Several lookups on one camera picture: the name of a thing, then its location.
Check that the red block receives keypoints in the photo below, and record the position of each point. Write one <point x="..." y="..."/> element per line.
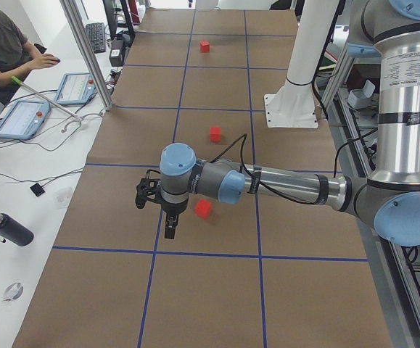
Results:
<point x="215" y="134"/>
<point x="203" y="208"/>
<point x="204" y="46"/>

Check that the clear plastic bag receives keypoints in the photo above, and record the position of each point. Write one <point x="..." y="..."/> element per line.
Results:
<point x="62" y="197"/>

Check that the brown paper table mat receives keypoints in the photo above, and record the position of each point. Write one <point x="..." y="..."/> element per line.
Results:
<point x="264" y="272"/>

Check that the small black square device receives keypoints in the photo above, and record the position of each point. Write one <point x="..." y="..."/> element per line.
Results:
<point x="37" y="189"/>

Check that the far blue teach pendant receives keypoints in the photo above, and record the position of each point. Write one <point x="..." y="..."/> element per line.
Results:
<point x="75" y="89"/>

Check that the blue teach pendant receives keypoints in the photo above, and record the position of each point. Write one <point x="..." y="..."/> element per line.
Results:
<point x="75" y="89"/>
<point x="24" y="119"/>

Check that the black water bottle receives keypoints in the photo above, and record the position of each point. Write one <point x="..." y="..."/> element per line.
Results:
<point x="11" y="230"/>

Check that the black power adapter box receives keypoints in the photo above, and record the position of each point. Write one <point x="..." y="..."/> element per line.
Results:
<point x="116" y="55"/>

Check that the near blue teach pendant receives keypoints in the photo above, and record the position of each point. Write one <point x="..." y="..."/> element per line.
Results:
<point x="24" y="119"/>

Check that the black keyboard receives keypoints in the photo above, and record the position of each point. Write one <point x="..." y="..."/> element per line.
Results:
<point x="96" y="36"/>

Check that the green tipped metal rod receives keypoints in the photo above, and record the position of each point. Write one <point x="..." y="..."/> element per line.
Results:
<point x="39" y="94"/>

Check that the white small open box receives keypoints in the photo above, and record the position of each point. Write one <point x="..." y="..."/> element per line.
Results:
<point x="361" y="98"/>

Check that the seated person in gray shirt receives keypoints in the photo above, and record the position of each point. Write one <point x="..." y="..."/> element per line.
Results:
<point x="18" y="57"/>

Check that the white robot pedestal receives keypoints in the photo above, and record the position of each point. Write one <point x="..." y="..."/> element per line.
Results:
<point x="293" y="105"/>

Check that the aluminium frame post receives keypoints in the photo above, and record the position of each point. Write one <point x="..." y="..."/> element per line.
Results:
<point x="75" y="22"/>

